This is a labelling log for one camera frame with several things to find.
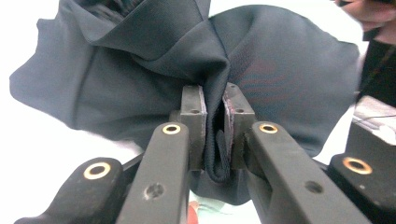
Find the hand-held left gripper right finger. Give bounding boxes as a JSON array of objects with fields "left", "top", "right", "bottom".
[{"left": 221, "top": 82, "right": 372, "bottom": 224}]

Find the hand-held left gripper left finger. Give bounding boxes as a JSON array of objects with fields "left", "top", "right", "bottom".
[{"left": 115, "top": 85, "right": 208, "bottom": 224}]

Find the black and mint t-shirt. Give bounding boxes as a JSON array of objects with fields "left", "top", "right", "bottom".
[{"left": 8, "top": 0, "right": 362, "bottom": 224}]

